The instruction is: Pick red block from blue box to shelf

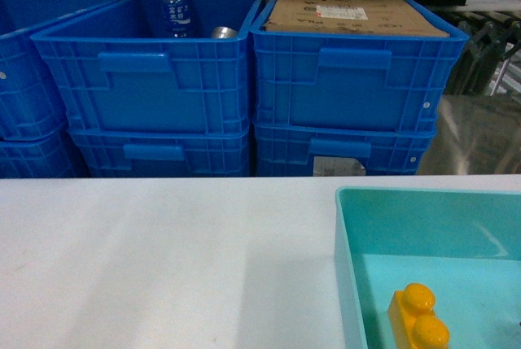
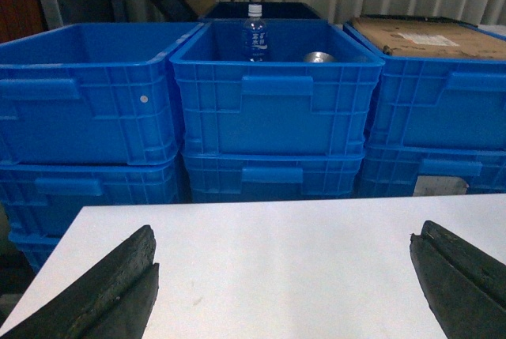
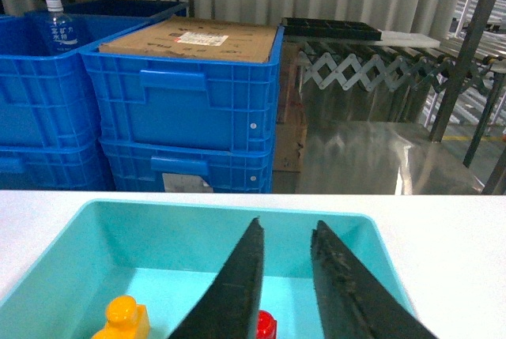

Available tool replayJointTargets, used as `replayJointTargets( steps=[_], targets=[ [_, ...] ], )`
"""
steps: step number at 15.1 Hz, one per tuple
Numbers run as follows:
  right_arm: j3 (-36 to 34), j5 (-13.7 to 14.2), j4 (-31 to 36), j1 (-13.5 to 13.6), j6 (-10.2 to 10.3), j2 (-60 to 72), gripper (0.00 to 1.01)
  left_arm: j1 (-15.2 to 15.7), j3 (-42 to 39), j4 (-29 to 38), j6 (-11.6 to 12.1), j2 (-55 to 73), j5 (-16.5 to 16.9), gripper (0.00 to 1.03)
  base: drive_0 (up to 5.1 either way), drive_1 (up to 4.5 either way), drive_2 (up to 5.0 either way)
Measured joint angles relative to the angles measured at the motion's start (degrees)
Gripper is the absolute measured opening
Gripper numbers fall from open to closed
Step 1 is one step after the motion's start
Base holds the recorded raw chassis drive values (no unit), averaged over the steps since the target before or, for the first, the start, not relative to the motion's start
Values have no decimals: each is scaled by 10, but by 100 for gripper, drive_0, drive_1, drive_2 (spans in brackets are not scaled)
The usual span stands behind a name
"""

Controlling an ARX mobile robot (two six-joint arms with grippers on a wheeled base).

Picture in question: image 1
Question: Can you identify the brown cardboard box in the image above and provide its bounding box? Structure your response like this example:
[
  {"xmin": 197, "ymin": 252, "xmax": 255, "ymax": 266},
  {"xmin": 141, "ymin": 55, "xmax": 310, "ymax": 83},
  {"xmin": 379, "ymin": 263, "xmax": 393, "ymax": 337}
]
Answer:
[{"xmin": 263, "ymin": 0, "xmax": 449, "ymax": 37}]

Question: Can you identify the yellow toy block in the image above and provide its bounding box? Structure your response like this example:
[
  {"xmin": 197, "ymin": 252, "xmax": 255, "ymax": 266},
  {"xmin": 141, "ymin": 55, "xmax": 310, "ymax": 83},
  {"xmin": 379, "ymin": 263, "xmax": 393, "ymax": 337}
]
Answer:
[{"xmin": 387, "ymin": 282, "xmax": 450, "ymax": 349}]

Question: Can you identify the blue crate with label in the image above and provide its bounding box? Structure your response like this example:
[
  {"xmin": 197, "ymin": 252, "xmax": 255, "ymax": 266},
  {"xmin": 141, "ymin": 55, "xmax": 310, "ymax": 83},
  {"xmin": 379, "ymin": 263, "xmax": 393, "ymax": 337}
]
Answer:
[{"xmin": 254, "ymin": 122, "xmax": 436, "ymax": 177}]

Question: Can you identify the blue crate holding cardboard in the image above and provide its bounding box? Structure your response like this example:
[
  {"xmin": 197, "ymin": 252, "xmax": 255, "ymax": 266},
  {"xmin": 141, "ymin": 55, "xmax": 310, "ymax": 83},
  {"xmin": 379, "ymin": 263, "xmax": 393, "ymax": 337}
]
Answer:
[{"xmin": 251, "ymin": 0, "xmax": 468, "ymax": 133}]

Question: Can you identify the silver metal cup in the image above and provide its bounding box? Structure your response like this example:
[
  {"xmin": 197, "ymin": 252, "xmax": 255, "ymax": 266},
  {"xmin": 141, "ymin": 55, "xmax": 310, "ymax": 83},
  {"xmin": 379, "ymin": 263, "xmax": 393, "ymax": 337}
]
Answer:
[{"xmin": 211, "ymin": 26, "xmax": 239, "ymax": 40}]

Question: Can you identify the blue crate under bottle crate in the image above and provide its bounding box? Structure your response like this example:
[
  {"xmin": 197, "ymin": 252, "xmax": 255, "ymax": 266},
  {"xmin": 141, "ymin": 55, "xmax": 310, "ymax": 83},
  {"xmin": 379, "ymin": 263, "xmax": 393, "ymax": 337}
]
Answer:
[{"xmin": 68, "ymin": 129, "xmax": 252, "ymax": 178}]

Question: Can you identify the clear water bottle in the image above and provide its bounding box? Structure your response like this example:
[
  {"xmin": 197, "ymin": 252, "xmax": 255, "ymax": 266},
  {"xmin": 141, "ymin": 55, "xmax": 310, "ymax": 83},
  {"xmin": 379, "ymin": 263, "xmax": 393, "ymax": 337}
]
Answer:
[{"xmin": 161, "ymin": 0, "xmax": 195, "ymax": 39}]

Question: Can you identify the blue crate with bottle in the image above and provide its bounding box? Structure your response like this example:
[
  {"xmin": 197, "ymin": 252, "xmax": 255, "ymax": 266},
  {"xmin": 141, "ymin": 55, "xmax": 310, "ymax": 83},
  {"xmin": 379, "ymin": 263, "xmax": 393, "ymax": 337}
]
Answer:
[{"xmin": 32, "ymin": 0, "xmax": 263, "ymax": 134}]

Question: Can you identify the left lower blue crate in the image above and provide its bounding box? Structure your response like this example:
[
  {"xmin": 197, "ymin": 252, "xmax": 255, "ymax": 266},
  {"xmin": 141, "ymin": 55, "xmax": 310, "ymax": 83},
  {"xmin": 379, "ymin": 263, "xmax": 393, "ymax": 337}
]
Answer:
[{"xmin": 1, "ymin": 123, "xmax": 90, "ymax": 179}]

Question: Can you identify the teal plastic tray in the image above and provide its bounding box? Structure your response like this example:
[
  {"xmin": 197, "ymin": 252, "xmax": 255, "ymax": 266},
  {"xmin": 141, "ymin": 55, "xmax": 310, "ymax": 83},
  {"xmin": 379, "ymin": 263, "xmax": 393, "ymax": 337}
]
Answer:
[{"xmin": 334, "ymin": 187, "xmax": 520, "ymax": 348}]

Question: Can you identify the left upper blue crate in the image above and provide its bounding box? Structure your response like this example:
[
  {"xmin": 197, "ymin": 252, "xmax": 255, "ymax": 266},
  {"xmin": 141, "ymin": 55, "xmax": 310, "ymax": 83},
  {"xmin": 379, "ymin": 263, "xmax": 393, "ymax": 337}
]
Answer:
[{"xmin": 1, "ymin": 0, "xmax": 116, "ymax": 141}]

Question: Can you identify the grey roller conveyor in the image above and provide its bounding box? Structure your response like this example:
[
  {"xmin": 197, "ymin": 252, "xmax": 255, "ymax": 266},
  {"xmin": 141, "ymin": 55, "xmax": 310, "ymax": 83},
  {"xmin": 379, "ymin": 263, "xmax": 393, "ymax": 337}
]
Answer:
[{"xmin": 436, "ymin": 11, "xmax": 520, "ymax": 95}]

